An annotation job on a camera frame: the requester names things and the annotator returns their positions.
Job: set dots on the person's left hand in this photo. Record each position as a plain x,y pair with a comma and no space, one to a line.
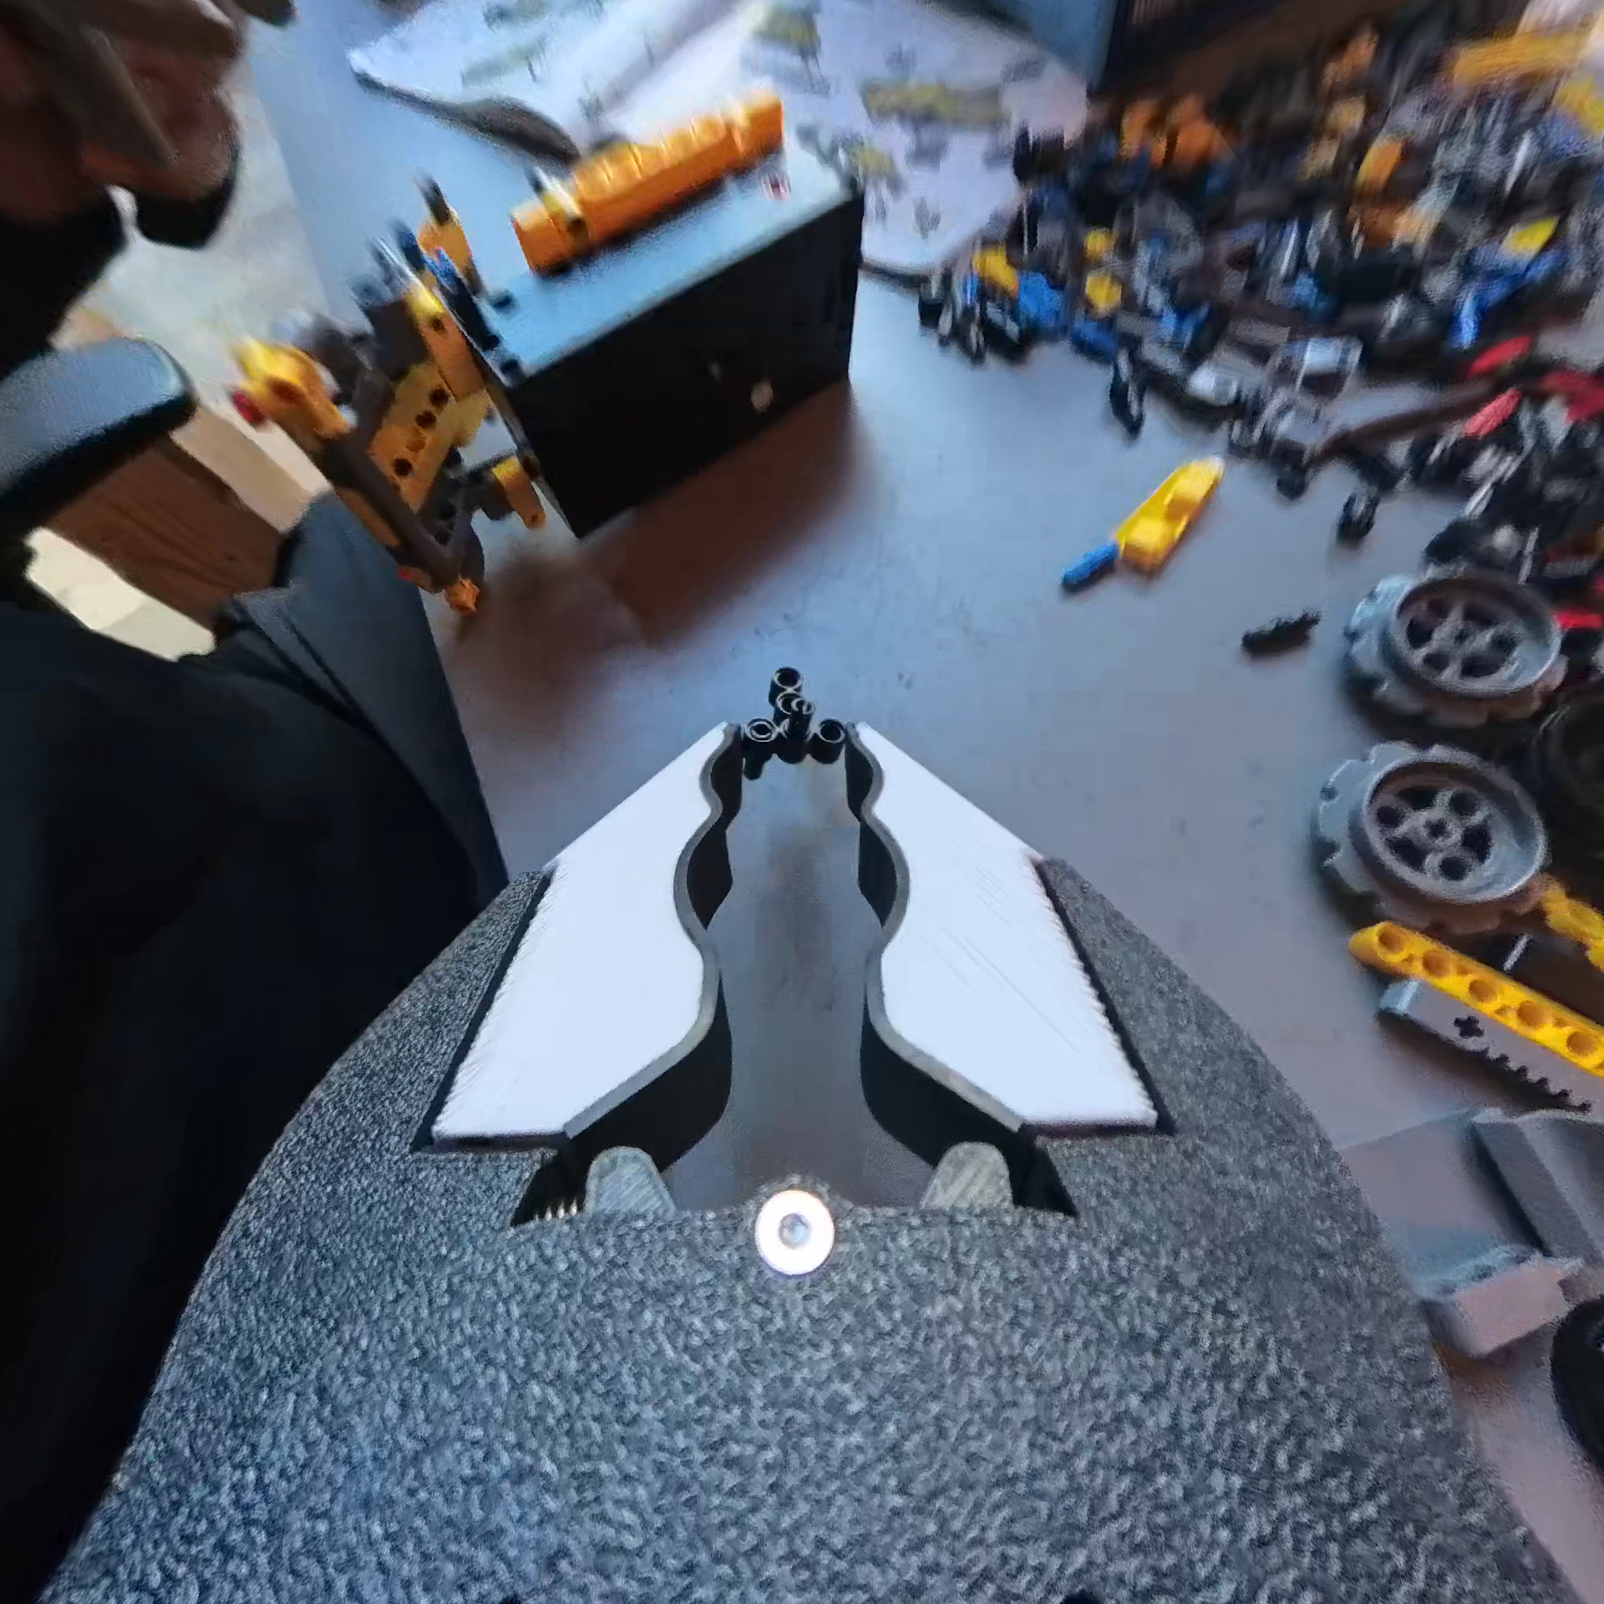
138,113

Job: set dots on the group of grey toothed wheels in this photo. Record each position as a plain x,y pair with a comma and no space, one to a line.
1429,833

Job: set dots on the person's dark clothed body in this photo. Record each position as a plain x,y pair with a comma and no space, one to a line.
188,877

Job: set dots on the black pin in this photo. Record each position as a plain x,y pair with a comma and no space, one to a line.
1278,632

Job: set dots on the pile of mixed brick parts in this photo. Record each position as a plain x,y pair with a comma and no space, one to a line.
1253,250

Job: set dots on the small black bush piece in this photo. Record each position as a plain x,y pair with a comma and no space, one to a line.
1358,514

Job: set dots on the grey desk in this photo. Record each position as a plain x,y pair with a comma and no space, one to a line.
940,602

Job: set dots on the yellow panel piece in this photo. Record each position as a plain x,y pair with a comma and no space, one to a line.
1171,508

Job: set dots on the blue pin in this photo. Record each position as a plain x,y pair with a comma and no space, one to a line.
1087,565

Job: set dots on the pile of black red pins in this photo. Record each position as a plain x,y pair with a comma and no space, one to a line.
1503,476

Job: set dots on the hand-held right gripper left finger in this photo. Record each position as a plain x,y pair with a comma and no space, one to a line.
577,1003

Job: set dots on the pile of yellow beams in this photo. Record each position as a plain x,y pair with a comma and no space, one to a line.
1478,989

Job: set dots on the yellow black toy vehicle model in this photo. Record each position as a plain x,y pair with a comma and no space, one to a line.
676,338

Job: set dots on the grey battery hub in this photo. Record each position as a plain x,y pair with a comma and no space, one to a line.
1542,1178

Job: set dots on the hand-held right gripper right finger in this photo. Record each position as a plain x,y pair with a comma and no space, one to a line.
1014,1003

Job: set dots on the white instruction booklet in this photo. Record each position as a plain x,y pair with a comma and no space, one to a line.
652,50

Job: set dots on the black chair armrest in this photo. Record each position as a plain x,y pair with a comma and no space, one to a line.
88,413

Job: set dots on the small black connector piece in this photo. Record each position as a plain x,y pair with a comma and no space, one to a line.
793,726

